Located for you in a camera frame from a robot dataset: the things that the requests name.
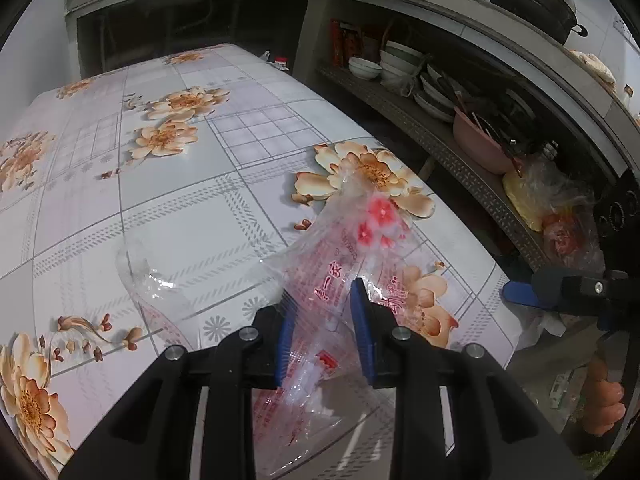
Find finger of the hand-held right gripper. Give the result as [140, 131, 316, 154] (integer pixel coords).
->
[502, 265, 632, 320]

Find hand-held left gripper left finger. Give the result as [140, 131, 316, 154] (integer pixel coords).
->
[60, 297, 298, 480]

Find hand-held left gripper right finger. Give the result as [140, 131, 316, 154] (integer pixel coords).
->
[349, 277, 586, 480]

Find clear red-printed plastic bag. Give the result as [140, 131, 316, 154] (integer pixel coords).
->
[115, 172, 441, 478]

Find person's right hand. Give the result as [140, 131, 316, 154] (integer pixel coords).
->
[582, 357, 628, 436]

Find white plastic bag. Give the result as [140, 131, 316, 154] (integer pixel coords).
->
[517, 305, 566, 353]

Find clear bag with red contents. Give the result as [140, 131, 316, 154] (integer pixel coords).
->
[540, 200, 608, 271]

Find green and white packet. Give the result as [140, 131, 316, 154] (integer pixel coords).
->
[547, 370, 583, 411]

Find yellowish plastic bag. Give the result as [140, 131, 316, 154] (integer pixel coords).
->
[502, 157, 596, 233]

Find beige cloth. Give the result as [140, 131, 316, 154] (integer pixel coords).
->
[570, 50, 617, 93]

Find pink basin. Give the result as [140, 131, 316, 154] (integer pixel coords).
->
[452, 110, 523, 176]

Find grey shelf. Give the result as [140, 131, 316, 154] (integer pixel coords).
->
[317, 65, 551, 271]

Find stack of plates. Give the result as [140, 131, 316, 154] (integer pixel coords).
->
[412, 67, 471, 123]

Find black pot with lid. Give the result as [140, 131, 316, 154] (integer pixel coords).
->
[481, 0, 588, 45]

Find white bowl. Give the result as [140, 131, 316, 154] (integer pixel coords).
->
[348, 56, 383, 81]

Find stack of bowls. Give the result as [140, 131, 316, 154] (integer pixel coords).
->
[380, 41, 426, 96]

